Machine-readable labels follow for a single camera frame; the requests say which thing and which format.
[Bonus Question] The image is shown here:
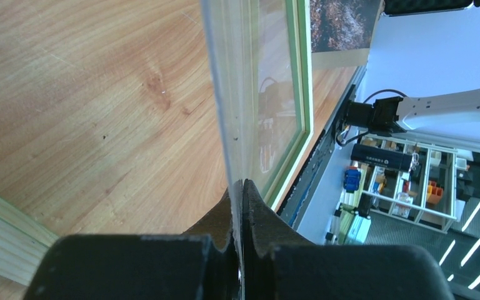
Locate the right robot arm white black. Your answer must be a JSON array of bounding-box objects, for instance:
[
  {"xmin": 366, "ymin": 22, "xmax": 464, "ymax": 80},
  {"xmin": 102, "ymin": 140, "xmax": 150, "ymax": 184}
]
[{"xmin": 343, "ymin": 88, "xmax": 480, "ymax": 137}]

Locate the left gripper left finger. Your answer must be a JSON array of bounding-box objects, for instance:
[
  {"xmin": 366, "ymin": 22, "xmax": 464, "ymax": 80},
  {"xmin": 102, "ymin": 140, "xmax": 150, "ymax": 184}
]
[{"xmin": 24, "ymin": 193, "xmax": 239, "ymax": 299}]

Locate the clear acrylic sheet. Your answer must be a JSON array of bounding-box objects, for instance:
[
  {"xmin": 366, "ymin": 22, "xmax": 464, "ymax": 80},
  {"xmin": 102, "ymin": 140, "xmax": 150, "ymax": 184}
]
[{"xmin": 201, "ymin": 1, "xmax": 313, "ymax": 299}]

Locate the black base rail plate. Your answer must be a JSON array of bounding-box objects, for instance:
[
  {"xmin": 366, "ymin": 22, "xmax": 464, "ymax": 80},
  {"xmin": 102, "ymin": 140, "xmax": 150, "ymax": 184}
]
[{"xmin": 277, "ymin": 66, "xmax": 366, "ymax": 229}]

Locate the wooden picture frame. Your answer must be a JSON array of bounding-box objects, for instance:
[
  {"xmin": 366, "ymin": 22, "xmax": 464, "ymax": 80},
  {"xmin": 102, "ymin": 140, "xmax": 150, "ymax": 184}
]
[{"xmin": 0, "ymin": 1, "xmax": 313, "ymax": 285}]

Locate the black cylinder speaker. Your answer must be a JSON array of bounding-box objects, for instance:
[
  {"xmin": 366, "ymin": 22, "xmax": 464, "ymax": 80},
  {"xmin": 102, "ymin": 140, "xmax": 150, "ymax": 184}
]
[{"xmin": 351, "ymin": 144, "xmax": 413, "ymax": 172}]

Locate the white shelving unit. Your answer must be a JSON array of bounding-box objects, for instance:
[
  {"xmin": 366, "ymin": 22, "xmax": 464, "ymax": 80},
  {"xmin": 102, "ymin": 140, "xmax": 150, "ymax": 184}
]
[{"xmin": 327, "ymin": 134, "xmax": 473, "ymax": 245}]

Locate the autumn forest photo board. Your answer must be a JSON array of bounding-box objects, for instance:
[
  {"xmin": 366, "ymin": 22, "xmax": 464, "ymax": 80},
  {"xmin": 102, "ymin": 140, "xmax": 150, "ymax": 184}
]
[{"xmin": 309, "ymin": 0, "xmax": 384, "ymax": 70}]

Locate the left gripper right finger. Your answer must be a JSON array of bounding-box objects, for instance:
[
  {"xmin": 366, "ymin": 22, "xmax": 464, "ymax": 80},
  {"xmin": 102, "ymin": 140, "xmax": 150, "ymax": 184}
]
[{"xmin": 242, "ymin": 179, "xmax": 454, "ymax": 299}]

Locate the black poker chip case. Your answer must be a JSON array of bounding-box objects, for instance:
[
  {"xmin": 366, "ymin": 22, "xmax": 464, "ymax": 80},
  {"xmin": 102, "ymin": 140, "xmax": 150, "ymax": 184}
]
[{"xmin": 383, "ymin": 0, "xmax": 473, "ymax": 17}]

